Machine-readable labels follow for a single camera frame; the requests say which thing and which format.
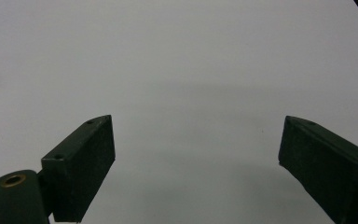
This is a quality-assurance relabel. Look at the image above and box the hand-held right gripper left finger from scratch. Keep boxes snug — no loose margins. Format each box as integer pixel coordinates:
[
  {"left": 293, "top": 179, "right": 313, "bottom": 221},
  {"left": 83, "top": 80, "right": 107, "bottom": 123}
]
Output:
[{"left": 37, "top": 114, "right": 117, "bottom": 224}]

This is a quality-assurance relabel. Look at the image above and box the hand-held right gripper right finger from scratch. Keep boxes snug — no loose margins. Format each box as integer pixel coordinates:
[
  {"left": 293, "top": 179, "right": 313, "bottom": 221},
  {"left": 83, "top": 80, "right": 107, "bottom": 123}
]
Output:
[{"left": 278, "top": 115, "right": 358, "bottom": 224}]

